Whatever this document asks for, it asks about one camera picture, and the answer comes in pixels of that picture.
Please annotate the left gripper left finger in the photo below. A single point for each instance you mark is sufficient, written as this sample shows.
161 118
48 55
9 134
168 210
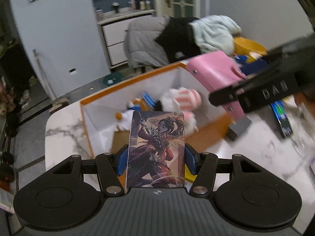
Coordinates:
121 160

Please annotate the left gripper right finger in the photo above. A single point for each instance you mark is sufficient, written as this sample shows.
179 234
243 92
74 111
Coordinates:
192 159

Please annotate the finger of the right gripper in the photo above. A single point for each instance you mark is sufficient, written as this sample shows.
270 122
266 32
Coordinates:
258 91
262 64

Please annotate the anime art card pack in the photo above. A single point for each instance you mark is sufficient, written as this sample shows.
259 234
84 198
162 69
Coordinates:
156 153

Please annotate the grey small box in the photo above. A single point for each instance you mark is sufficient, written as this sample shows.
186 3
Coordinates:
236 129

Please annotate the pink wallet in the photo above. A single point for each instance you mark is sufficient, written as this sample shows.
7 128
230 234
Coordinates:
214 71

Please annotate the white dog plush keychain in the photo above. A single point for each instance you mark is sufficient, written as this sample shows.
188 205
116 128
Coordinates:
181 100

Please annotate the red panda plush toy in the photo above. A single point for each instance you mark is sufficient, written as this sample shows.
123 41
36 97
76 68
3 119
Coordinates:
124 119

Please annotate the gold rectangular gift box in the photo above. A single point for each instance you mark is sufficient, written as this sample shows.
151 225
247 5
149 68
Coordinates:
120 139

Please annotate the person right hand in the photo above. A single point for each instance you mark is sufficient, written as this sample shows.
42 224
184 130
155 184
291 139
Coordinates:
306 98

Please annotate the yellow mug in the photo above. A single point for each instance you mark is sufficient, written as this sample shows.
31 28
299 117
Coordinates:
253 56

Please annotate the yellow bowl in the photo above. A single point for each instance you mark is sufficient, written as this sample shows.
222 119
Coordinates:
243 46

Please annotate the light blue fleece blanket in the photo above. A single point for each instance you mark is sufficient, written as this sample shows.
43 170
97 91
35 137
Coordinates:
215 33

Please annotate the black garment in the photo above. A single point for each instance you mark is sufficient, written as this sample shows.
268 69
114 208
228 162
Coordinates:
177 39

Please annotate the grey quilted jacket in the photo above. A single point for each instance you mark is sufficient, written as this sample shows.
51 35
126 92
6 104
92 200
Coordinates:
140 46

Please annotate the white drawer cabinet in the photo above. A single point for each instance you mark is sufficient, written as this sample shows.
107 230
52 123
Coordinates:
113 28

